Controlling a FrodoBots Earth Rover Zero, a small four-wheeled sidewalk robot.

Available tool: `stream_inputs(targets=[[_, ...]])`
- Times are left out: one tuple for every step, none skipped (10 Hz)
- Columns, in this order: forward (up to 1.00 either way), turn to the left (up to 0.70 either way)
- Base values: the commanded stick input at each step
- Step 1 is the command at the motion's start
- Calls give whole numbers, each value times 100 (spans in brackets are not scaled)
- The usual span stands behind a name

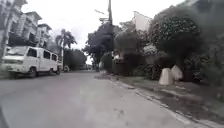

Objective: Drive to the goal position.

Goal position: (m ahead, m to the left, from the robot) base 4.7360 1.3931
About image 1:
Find grey concrete road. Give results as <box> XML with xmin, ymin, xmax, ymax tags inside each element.
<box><xmin>0</xmin><ymin>70</ymin><xmax>214</xmax><ymax>128</ymax></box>

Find pale concrete block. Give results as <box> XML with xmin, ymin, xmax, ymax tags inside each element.
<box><xmin>157</xmin><ymin>67</ymin><xmax>175</xmax><ymax>86</ymax></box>
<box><xmin>170</xmin><ymin>64</ymin><xmax>184</xmax><ymax>81</ymax></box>

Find round dark green tree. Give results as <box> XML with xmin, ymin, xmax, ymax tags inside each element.
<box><xmin>148</xmin><ymin>13</ymin><xmax>203</xmax><ymax>73</ymax></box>

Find utility pole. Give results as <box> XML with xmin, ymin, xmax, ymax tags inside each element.
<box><xmin>94</xmin><ymin>0</ymin><xmax>114</xmax><ymax>26</ymax></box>

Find white van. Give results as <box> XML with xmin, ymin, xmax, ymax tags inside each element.
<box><xmin>0</xmin><ymin>45</ymin><xmax>62</xmax><ymax>79</ymax></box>

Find palm tree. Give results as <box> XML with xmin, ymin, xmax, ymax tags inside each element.
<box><xmin>54</xmin><ymin>28</ymin><xmax>78</xmax><ymax>70</ymax></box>

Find grey roadside verge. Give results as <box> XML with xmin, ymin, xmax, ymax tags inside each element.
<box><xmin>96</xmin><ymin>72</ymin><xmax>224</xmax><ymax>128</ymax></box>

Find row of dark trees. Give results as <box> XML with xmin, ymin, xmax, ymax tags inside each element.
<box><xmin>82</xmin><ymin>21</ymin><xmax>148</xmax><ymax>73</ymax></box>

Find pale multi-storey building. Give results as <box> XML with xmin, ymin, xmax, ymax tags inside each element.
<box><xmin>0</xmin><ymin>0</ymin><xmax>54</xmax><ymax>58</ymax></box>

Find white building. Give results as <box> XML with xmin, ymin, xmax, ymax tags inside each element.
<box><xmin>132</xmin><ymin>10</ymin><xmax>153</xmax><ymax>33</ymax></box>

